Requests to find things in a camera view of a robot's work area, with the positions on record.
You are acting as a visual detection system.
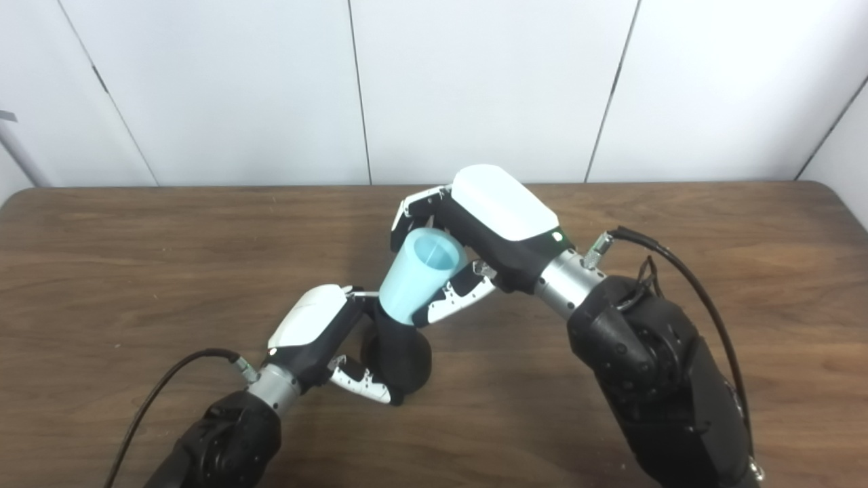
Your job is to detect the white and black right hand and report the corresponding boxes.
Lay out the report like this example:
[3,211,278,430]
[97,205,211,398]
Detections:
[390,164,577,327]

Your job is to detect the white and black left hand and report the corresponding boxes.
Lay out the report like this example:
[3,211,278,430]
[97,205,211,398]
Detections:
[267,284,408,406]

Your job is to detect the black flared nozzle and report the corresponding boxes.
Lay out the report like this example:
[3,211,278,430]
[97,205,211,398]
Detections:
[359,298,433,395]

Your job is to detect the light-blue hose piece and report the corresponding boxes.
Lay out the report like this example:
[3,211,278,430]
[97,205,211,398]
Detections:
[378,228,469,327]

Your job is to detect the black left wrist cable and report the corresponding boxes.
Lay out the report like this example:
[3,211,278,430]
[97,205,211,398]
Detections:
[103,348,262,488]

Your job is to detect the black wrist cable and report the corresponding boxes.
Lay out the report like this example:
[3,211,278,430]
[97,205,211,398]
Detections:
[585,226,757,475]
[103,348,262,488]

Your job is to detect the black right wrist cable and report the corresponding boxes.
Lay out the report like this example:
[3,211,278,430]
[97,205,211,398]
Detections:
[585,226,757,475]

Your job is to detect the white wall corner trim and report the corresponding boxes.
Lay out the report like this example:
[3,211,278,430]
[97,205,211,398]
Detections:
[0,122,52,187]

